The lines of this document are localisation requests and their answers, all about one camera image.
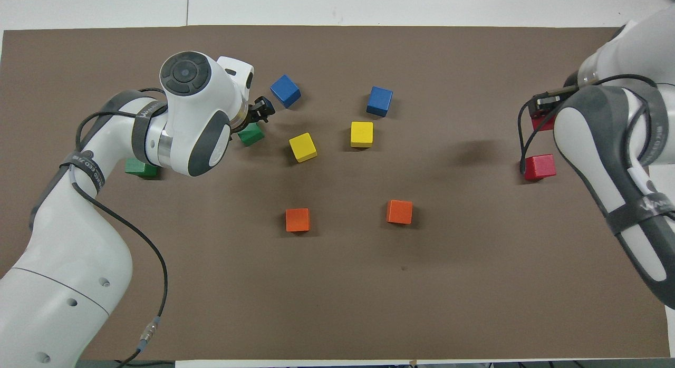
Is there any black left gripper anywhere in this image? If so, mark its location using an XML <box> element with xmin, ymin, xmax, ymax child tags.
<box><xmin>243</xmin><ymin>98</ymin><xmax>276</xmax><ymax>130</ymax></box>

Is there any green wooden cube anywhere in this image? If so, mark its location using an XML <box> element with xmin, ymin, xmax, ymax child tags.
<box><xmin>237</xmin><ymin>123</ymin><xmax>266</xmax><ymax>147</ymax></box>
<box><xmin>125</xmin><ymin>157</ymin><xmax>159</xmax><ymax>180</ymax></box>

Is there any blue wooden cube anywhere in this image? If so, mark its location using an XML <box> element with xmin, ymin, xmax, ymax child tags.
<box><xmin>270</xmin><ymin>74</ymin><xmax>302</xmax><ymax>109</ymax></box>
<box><xmin>367</xmin><ymin>86</ymin><xmax>394</xmax><ymax>118</ymax></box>

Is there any yellow wooden cube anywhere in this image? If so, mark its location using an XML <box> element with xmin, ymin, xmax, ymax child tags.
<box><xmin>350</xmin><ymin>121</ymin><xmax>374</xmax><ymax>149</ymax></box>
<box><xmin>288</xmin><ymin>132</ymin><xmax>319</xmax><ymax>163</ymax></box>

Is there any orange wooden cube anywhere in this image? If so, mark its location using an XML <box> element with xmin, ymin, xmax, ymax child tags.
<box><xmin>385</xmin><ymin>199</ymin><xmax>413</xmax><ymax>225</ymax></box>
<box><xmin>285</xmin><ymin>208</ymin><xmax>311</xmax><ymax>233</ymax></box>

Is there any brown table mat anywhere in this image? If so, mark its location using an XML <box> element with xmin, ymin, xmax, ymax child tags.
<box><xmin>0</xmin><ymin>25</ymin><xmax>671</xmax><ymax>361</ymax></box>

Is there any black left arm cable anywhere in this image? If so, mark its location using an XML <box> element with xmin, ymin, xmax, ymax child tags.
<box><xmin>74</xmin><ymin>88</ymin><xmax>169</xmax><ymax>368</ymax></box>

